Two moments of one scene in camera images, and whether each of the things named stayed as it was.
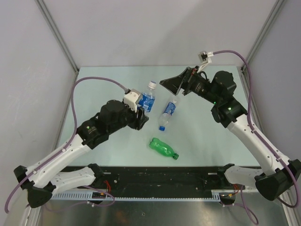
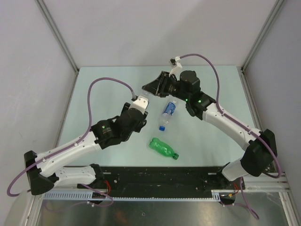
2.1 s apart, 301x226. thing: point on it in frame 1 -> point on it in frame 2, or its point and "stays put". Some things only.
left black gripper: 138,123 stays put
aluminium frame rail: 165,180 stays put
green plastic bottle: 162,148 stays put
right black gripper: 185,80 -> 157,87
